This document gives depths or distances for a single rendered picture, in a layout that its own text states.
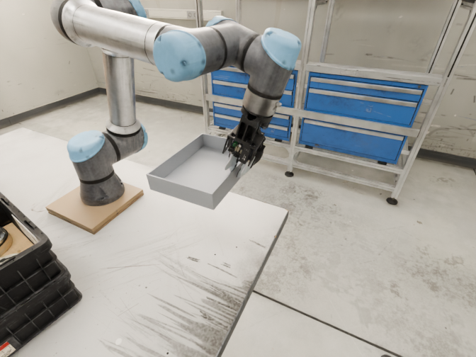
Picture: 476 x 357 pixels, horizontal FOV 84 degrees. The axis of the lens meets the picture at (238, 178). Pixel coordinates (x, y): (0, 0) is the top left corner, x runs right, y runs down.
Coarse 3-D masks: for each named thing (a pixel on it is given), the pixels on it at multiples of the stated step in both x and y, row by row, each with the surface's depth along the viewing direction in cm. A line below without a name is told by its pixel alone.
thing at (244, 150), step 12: (240, 120) 55; (252, 120) 54; (264, 120) 56; (240, 132) 60; (252, 132) 59; (228, 144) 62; (240, 144) 59; (252, 144) 60; (240, 156) 61; (252, 156) 59
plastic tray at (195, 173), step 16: (192, 144) 84; (208, 144) 90; (224, 144) 87; (176, 160) 79; (192, 160) 83; (208, 160) 83; (224, 160) 83; (160, 176) 74; (176, 176) 76; (192, 176) 76; (208, 176) 76; (224, 176) 75; (160, 192) 70; (176, 192) 67; (192, 192) 64; (208, 192) 62; (224, 192) 68; (208, 208) 65
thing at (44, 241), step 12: (0, 192) 68; (12, 204) 64; (24, 216) 61; (36, 228) 58; (48, 240) 56; (24, 252) 52; (36, 252) 54; (0, 264) 50; (12, 264) 51; (24, 264) 53; (0, 276) 50
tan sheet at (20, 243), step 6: (6, 228) 71; (12, 228) 71; (12, 234) 69; (18, 234) 69; (18, 240) 68; (24, 240) 68; (12, 246) 66; (18, 246) 66; (24, 246) 66; (6, 252) 65; (12, 252) 65; (18, 252) 65
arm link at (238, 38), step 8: (216, 16) 53; (208, 24) 52; (216, 24) 52; (224, 24) 50; (232, 24) 51; (224, 32) 47; (232, 32) 49; (240, 32) 50; (248, 32) 50; (232, 40) 48; (240, 40) 50; (248, 40) 49; (232, 48) 49; (240, 48) 50; (248, 48) 49; (232, 56) 50; (240, 56) 51; (224, 64) 49; (232, 64) 53; (240, 64) 52
